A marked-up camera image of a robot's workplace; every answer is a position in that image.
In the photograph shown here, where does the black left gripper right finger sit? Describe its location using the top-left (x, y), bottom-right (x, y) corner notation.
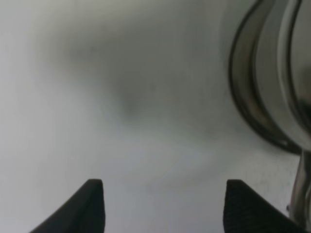
top-left (223, 180), bottom-right (305, 233)

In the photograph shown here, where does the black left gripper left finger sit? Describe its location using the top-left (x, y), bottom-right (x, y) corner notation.
top-left (32, 179), bottom-right (105, 233)

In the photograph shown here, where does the stainless steel teapot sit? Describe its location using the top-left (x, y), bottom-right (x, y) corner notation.
top-left (228, 0), bottom-right (311, 228)

